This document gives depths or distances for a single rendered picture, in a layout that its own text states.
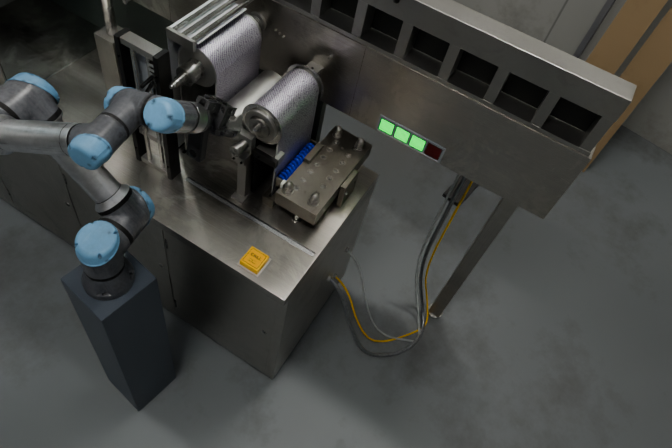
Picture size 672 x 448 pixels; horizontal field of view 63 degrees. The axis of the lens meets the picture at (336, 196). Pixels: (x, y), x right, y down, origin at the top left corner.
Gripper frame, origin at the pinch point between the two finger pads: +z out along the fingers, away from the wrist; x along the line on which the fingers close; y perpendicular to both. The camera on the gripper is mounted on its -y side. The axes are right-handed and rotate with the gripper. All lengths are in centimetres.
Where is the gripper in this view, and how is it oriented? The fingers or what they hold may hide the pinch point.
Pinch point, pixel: (230, 127)
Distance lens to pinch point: 153.8
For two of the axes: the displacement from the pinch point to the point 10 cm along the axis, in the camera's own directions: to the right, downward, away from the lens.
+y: 4.4, -8.7, -2.2
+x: -8.5, -4.9, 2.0
